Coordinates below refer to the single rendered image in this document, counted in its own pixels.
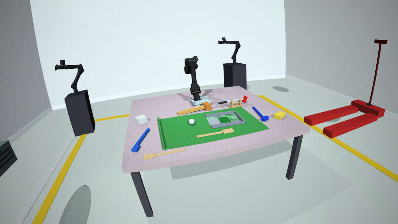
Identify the yellow rectangular block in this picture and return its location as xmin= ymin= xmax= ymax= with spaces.
xmin=274 ymin=111 xmax=286 ymax=120

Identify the green flat mat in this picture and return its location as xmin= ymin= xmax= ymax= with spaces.
xmin=159 ymin=107 xmax=269 ymax=150

